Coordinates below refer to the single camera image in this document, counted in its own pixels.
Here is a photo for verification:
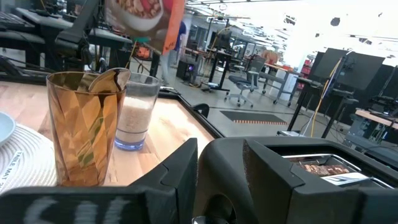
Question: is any black four-slot toaster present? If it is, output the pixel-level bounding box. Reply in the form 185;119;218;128
193;136;398;224

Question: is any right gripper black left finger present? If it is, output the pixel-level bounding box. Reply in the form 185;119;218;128
0;138;199;224

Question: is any yellow hanging cable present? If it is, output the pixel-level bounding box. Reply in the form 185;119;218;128
310;57;343;138

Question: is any black standing desk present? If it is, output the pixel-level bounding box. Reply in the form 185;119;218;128
201;30;233;93

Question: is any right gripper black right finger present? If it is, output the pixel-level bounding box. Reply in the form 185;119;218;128
242;139;398;224

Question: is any person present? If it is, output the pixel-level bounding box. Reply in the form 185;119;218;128
160;20;187;86

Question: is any clear glass with white filling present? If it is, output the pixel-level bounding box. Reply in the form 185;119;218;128
114;73;162;152

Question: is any grey-green round plate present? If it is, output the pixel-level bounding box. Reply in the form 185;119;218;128
0;111;16;147

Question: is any orange cereal box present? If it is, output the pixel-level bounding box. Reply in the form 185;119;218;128
104;0;187;56

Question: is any amber faceted drinking glass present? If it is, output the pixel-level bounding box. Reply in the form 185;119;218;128
45;70;127;187

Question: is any black floor mat striped edge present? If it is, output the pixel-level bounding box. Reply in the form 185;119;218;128
228;110;289;126

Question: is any grey office chair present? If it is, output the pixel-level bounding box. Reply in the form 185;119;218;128
224;57;267;109

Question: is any black computer tower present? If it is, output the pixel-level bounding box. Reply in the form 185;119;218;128
176;58;196;82

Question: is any black partition panel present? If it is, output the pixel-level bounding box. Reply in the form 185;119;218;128
310;48;386;91

